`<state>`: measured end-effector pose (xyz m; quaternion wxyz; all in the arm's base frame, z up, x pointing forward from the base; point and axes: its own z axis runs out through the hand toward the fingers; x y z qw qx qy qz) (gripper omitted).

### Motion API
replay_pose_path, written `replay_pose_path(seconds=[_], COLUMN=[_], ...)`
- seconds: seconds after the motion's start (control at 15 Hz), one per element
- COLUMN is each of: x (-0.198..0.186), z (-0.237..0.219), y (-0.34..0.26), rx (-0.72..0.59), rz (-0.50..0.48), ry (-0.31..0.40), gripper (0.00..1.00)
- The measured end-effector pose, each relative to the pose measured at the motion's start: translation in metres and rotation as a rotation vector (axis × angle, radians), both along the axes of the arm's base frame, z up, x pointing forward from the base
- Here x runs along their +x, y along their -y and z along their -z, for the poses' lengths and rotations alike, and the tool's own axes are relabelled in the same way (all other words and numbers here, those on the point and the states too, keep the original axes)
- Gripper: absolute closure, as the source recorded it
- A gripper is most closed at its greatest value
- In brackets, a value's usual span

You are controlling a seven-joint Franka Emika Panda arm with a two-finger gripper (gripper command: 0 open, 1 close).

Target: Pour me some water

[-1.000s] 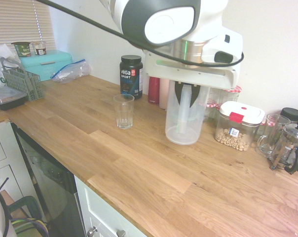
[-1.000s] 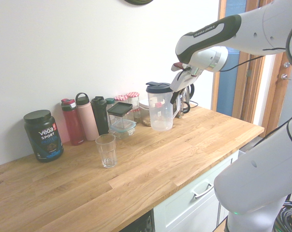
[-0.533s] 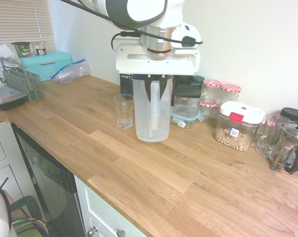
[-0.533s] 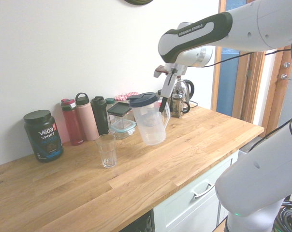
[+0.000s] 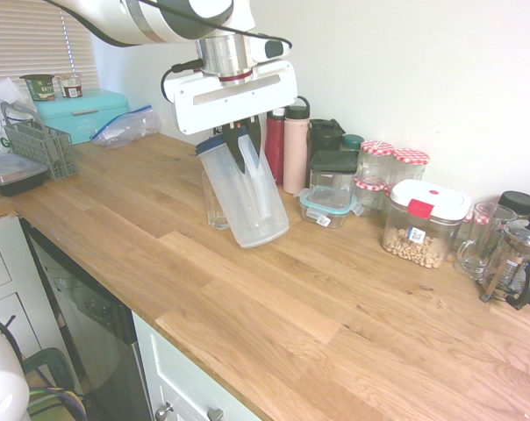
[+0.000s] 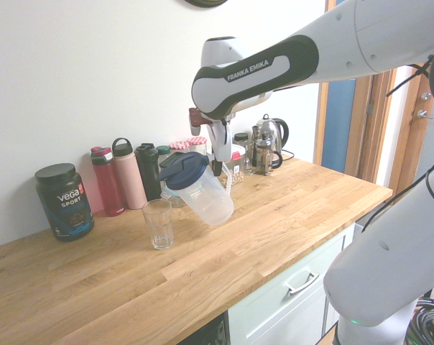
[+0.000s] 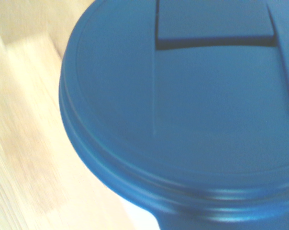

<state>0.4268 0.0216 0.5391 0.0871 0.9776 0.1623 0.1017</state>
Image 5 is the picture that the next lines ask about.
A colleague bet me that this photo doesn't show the pink water bottle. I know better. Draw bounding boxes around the pink water bottle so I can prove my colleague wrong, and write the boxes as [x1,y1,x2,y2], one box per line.
[282,96,312,196]

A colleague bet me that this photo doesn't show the clear glass mug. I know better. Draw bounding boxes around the clear glass mug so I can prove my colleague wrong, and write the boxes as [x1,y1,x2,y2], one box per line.
[453,201,519,281]

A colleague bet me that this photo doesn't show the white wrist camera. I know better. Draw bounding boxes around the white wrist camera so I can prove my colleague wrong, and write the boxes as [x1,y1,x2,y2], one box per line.
[246,36,293,63]

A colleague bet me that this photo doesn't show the green lidded jar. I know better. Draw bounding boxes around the green lidded jar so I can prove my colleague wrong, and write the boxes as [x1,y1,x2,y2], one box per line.
[339,133,366,154]

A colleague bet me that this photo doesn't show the white cabinet with panels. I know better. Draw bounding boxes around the white cabinet with panels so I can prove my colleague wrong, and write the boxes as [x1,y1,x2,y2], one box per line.
[0,213,80,396]

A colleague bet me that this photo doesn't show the clear zip bag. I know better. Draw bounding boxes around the clear zip bag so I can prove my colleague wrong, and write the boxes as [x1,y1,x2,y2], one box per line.
[89,103,163,150]

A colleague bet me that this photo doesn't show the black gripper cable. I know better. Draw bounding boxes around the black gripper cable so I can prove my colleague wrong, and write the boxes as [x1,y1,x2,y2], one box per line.
[161,59,204,103]

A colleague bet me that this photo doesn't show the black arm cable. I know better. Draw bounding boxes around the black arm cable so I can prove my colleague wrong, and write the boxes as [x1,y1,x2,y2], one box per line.
[132,0,293,49]

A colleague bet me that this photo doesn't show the teal lidded glass container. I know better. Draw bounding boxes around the teal lidded glass container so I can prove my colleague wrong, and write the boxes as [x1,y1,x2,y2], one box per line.
[294,185,365,230]

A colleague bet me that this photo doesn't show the red water bottle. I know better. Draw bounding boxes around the red water bottle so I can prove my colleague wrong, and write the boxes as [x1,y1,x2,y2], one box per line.
[264,108,287,186]

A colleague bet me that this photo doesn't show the white lidded cereal container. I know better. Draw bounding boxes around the white lidded cereal container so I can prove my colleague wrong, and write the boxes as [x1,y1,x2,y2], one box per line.
[381,178,474,270]

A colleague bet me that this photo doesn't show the dark green frame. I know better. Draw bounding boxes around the dark green frame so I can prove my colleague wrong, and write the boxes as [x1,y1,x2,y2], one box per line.
[22,347,80,398]

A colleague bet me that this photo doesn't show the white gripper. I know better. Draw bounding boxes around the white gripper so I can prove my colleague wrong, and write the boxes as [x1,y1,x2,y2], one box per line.
[161,60,300,174]

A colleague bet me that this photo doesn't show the black dishwasher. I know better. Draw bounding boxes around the black dishwasher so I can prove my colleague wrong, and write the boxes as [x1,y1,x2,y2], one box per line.
[18,217,154,421]

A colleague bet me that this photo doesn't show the brown white yoghurt cup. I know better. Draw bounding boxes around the brown white yoghurt cup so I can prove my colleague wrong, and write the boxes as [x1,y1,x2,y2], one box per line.
[55,72,86,99]

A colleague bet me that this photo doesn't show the clear plastic pitcher blue lid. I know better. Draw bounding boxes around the clear plastic pitcher blue lid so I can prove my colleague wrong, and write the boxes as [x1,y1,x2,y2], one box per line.
[194,133,290,250]

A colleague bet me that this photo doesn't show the green yoghurt cup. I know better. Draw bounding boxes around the green yoghurt cup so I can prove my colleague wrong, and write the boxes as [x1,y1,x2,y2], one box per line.
[19,73,56,103]

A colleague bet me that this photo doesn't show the clear glass tumbler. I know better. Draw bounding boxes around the clear glass tumbler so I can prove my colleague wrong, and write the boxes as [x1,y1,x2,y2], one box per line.
[201,169,231,231]

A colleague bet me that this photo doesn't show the black lidded jar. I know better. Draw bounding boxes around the black lidded jar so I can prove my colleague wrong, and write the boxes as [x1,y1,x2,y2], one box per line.
[498,190,530,220]

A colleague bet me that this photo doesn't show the white window blinds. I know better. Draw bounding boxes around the white window blinds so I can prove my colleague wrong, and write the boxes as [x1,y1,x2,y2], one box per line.
[0,0,101,94]

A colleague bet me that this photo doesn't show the black food container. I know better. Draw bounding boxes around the black food container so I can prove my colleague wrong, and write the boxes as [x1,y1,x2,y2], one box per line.
[0,154,51,198]

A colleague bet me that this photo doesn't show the black lidded clear container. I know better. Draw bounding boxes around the black lidded clear container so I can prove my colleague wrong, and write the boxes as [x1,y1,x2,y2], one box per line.
[309,150,360,198]

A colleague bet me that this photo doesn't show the teal metal bread box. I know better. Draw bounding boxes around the teal metal bread box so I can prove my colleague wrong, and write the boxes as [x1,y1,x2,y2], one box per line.
[33,87,131,146]

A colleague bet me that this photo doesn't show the glass French press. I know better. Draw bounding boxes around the glass French press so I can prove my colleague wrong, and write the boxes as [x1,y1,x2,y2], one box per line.
[479,212,530,309]

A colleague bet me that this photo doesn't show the red checkered lid glass jar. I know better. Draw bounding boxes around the red checkered lid glass jar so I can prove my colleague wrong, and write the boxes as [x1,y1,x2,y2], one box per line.
[462,205,491,251]
[353,176,391,220]
[390,148,431,184]
[359,139,396,185]

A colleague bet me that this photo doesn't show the grey cutlery basket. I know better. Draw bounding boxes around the grey cutlery basket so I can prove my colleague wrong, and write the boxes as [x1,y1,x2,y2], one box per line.
[0,101,81,182]

